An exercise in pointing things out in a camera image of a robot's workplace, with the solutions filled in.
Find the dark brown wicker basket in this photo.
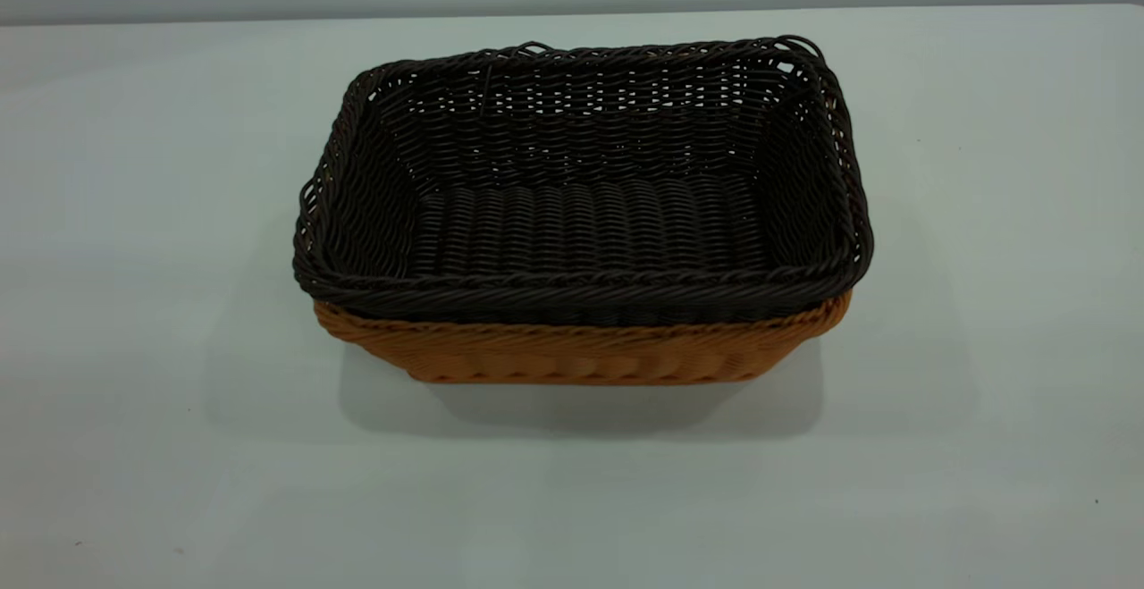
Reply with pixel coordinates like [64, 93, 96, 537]
[293, 35, 875, 326]

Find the orange wicker basket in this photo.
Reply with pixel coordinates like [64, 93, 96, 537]
[313, 290, 854, 385]

